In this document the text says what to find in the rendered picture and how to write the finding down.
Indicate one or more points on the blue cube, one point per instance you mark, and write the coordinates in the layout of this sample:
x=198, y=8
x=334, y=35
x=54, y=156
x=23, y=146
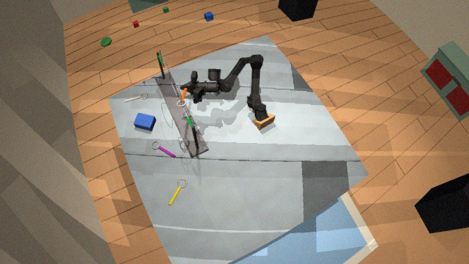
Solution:
x=144, y=121

